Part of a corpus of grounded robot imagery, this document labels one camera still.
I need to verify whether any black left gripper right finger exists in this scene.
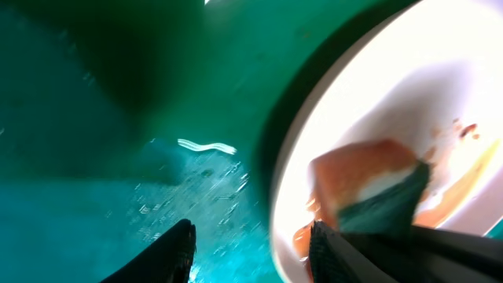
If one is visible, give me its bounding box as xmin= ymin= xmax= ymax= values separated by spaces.
xmin=309 ymin=222 xmax=502 ymax=283

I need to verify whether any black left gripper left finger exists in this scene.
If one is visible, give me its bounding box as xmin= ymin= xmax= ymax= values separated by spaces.
xmin=101 ymin=219 xmax=196 ymax=283

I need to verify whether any green and yellow sponge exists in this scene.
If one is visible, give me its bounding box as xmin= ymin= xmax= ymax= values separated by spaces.
xmin=306 ymin=139 xmax=431 ymax=237

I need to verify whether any white plate with sauce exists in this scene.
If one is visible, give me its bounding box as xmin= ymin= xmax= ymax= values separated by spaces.
xmin=270 ymin=0 xmax=502 ymax=282

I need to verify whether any teal plastic tray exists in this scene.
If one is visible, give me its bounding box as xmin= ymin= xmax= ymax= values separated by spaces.
xmin=1 ymin=0 xmax=421 ymax=282

